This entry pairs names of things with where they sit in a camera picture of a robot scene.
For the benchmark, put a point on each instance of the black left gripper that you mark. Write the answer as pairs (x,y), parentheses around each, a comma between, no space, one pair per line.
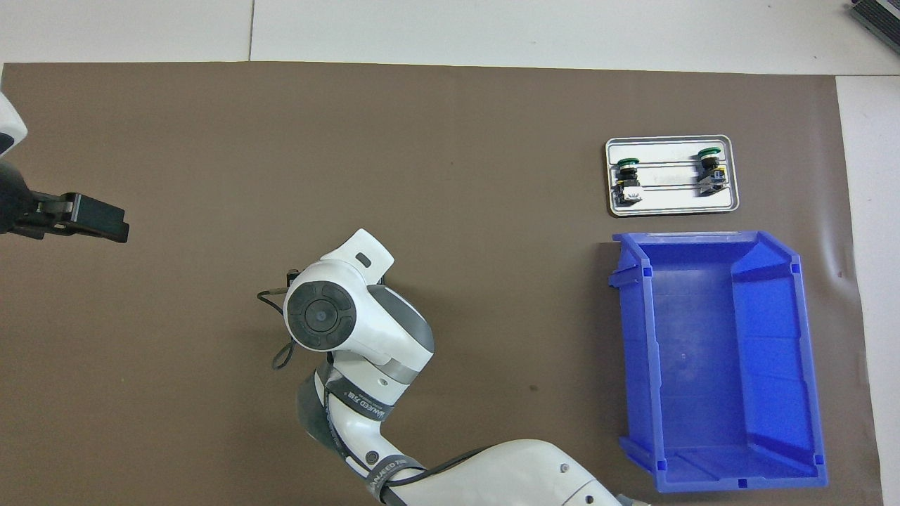
(10,207)

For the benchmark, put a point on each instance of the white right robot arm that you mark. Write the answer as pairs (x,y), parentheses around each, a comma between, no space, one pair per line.
(365,330)

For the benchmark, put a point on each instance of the brown paper table mat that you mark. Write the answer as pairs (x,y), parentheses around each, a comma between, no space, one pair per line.
(457,140)

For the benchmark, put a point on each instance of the grey metal tray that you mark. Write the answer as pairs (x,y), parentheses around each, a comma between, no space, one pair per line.
(671,200)

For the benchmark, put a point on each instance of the blue plastic storage bin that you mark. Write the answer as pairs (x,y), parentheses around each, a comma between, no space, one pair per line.
(703,393)

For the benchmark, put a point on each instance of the grey ribbed device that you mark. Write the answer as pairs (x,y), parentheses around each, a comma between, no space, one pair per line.
(882,17)

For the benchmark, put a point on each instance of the green push button switch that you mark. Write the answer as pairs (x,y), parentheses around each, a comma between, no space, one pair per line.
(710,169)
(628,183)

